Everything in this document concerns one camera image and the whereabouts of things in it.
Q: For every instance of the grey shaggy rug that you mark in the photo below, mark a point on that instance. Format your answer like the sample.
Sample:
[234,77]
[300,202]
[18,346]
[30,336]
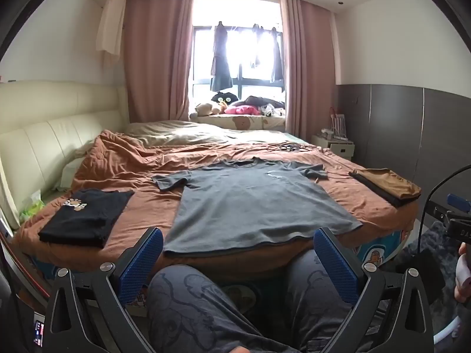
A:
[434,239]

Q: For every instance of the white pillow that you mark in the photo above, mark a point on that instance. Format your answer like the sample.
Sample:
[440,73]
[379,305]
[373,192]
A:
[70,171]

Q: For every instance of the person's right leg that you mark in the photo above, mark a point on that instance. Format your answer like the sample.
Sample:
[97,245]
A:
[312,301]

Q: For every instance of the beige duvet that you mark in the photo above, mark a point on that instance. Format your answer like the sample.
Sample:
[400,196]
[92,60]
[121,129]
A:
[184,132]

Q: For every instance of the green tissue pack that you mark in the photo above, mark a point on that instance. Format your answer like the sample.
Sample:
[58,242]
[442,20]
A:
[33,206]

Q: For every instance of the white nightstand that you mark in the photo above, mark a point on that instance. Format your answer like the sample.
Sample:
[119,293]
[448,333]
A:
[338,149]

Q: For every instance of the dark hanging garment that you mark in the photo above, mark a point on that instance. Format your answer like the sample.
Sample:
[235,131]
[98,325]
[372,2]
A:
[220,62]
[257,44]
[276,59]

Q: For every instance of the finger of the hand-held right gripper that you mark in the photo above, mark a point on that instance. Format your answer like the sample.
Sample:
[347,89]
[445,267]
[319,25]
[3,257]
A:
[458,201]

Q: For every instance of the black plush toy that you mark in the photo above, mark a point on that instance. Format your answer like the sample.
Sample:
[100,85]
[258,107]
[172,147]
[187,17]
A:
[224,97]

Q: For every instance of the white tube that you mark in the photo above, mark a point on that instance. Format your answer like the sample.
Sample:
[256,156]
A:
[464,274]

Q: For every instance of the orange blanket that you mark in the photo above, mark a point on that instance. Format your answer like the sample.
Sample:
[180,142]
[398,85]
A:
[128,161]

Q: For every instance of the pink curtain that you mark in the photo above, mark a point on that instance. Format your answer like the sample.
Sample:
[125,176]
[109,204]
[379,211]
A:
[158,62]
[305,73]

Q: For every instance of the grey t-shirt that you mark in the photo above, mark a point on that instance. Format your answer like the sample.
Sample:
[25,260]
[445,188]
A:
[257,206]

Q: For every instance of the window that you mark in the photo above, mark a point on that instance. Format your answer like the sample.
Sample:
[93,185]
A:
[243,66]

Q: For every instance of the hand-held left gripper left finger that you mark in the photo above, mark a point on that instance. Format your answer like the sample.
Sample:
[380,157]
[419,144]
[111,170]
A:
[141,264]

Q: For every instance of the stuffed toys on windowsill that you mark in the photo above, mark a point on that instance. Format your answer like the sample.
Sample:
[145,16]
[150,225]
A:
[265,101]

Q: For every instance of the cream padded headboard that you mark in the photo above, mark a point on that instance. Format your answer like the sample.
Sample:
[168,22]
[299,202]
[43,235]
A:
[44,125]

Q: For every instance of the pink plush toy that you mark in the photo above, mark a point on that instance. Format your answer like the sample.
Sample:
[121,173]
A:
[243,110]

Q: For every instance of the beige plush toy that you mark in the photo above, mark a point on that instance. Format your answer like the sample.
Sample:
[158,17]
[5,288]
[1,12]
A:
[204,109]

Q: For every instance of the black folded printed t-shirt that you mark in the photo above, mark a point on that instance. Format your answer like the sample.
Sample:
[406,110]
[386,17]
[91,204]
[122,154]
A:
[84,220]

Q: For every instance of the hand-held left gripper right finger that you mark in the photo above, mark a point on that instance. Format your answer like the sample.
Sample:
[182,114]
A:
[336,264]

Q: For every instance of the cartoon printed bed sheet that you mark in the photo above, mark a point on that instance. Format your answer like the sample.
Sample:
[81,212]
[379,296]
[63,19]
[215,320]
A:
[379,255]

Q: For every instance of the cream hanging cloth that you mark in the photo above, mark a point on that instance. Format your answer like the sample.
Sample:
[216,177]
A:
[110,25]

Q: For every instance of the person's right hand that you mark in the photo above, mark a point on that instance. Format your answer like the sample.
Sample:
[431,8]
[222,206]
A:
[463,292]

